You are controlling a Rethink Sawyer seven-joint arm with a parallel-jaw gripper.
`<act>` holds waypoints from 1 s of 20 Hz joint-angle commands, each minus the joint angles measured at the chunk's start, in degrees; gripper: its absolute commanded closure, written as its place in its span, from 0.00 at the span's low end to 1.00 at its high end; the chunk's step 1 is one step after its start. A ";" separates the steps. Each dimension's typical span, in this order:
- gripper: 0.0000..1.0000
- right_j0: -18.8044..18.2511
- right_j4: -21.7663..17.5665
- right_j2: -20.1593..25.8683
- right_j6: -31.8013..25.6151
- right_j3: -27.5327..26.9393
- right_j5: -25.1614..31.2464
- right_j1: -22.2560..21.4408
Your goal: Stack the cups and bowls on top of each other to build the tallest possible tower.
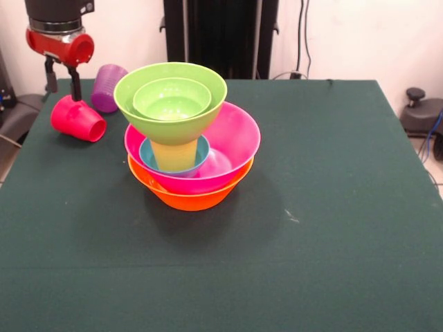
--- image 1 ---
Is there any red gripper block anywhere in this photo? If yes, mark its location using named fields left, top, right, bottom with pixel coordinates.
left=25, top=28, right=96, bottom=102

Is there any red plastic cup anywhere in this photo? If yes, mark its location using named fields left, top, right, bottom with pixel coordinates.
left=49, top=93, right=108, bottom=143

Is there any purple plastic cup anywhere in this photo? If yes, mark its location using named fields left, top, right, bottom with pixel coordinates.
left=90, top=63, right=129, bottom=114

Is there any small green plastic bowl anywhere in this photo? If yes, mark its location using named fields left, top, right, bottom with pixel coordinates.
left=132, top=77, right=213, bottom=122

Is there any large green plastic bowl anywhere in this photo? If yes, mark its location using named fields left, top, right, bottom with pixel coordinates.
left=113, top=61, right=228, bottom=147

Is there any yellow plastic cup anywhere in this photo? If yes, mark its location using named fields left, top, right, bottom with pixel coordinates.
left=148, top=135, right=199, bottom=173

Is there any light blue plastic bowl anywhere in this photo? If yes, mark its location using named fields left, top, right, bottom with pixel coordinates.
left=138, top=133, right=211, bottom=178

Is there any orange plastic bowl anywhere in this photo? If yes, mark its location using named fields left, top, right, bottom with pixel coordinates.
left=127, top=154, right=255, bottom=212

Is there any pink plastic bowl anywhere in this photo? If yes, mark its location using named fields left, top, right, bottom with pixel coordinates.
left=124, top=100, right=262, bottom=195

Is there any black floor stand base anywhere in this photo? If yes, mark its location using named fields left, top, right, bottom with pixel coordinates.
left=400, top=87, right=443, bottom=138
left=0, top=92, right=45, bottom=146

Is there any black equipment box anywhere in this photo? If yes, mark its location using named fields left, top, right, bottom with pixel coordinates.
left=0, top=48, right=17, bottom=111

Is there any dark green tablecloth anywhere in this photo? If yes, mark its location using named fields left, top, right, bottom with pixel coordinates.
left=0, top=78, right=443, bottom=332

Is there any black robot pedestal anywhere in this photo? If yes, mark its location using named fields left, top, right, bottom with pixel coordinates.
left=159, top=0, right=280, bottom=80

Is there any black wall cable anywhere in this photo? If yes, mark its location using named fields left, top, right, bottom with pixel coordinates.
left=304, top=0, right=312, bottom=76
left=296, top=0, right=305, bottom=72

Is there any blue cable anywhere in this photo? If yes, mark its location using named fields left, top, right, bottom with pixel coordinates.
left=417, top=109, right=443, bottom=163

